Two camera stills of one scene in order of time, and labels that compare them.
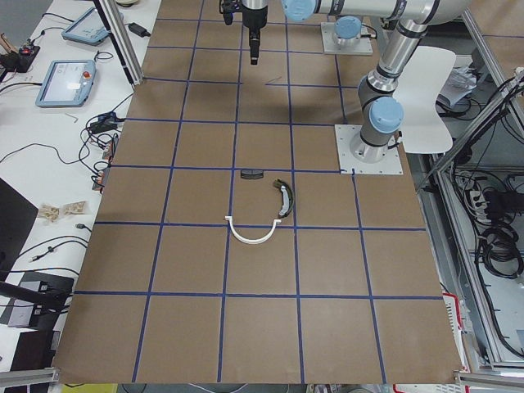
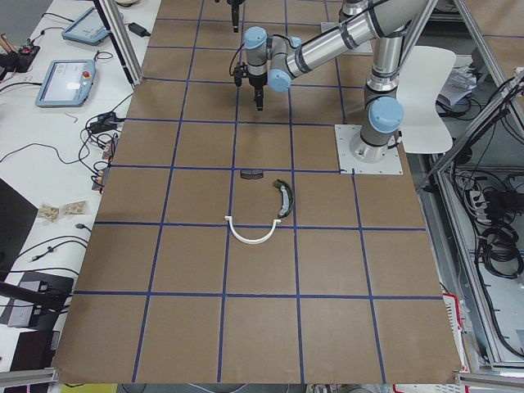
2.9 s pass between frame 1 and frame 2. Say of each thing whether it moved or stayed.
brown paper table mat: stayed
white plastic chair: stayed
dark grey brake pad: stayed
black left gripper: moved
